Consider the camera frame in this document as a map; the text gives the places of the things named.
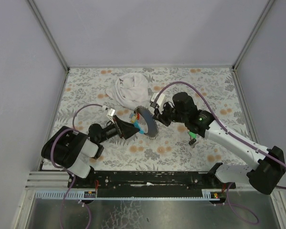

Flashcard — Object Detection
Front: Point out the yellow tagged key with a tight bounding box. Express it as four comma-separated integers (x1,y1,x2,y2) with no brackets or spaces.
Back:
131,114,137,123

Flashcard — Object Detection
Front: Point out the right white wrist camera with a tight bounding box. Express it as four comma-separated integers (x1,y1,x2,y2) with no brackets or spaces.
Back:
150,93,166,109

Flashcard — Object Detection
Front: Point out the green tagged key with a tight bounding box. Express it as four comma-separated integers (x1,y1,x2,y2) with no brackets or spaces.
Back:
188,131,197,139

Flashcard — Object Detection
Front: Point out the floral table mat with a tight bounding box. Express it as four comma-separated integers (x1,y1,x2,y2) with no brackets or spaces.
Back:
53,67,251,171

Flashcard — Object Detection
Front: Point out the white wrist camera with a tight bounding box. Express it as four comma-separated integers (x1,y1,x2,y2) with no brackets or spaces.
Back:
150,93,166,109
102,105,115,123

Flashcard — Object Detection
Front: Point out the crumpled white cloth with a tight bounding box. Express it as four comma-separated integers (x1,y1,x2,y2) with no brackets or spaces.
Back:
105,73,149,110

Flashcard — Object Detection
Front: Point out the black tagged key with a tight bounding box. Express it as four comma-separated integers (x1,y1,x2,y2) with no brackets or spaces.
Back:
189,139,197,148

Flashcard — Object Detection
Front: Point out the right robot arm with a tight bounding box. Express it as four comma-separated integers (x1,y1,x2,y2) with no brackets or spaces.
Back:
150,92,286,195

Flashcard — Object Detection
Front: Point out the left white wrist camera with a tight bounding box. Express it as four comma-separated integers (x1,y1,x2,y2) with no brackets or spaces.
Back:
102,105,115,123

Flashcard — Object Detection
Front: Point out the blue key tag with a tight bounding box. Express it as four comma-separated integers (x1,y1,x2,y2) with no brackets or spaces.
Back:
133,120,145,134

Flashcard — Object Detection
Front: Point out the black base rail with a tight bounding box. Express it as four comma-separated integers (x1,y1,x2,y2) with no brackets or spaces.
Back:
68,171,228,198

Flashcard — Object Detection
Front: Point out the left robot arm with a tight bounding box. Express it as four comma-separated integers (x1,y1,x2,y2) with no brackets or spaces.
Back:
41,115,140,178

